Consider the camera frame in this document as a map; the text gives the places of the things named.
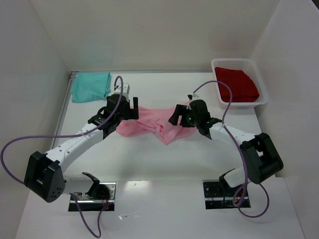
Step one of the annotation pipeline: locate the white plastic basket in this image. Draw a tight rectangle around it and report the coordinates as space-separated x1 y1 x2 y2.
211 58 268 109

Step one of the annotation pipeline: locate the pink t shirt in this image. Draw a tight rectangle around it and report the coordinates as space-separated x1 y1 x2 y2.
116 107 196 145

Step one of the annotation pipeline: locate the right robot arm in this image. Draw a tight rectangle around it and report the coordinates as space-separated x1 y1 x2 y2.
168 100 284 188

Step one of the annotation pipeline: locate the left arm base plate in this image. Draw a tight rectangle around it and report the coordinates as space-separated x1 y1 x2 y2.
74 182 117 212

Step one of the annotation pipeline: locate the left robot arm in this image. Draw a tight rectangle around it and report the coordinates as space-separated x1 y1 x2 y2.
24 94 139 203

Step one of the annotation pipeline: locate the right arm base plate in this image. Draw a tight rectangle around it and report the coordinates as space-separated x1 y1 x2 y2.
203 180 239 210

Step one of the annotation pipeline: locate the red t shirt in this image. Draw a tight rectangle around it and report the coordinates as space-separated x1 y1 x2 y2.
215 67 260 103

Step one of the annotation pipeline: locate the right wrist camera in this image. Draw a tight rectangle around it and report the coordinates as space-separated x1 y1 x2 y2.
186 94 199 110

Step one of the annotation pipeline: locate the teal folded t shirt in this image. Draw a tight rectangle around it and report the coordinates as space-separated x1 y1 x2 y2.
71 72 111 103

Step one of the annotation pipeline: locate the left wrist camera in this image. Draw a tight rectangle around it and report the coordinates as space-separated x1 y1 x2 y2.
113 84 130 101

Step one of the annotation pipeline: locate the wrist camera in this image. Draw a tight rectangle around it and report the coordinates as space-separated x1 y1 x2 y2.
113 84 130 101
186 94 199 110

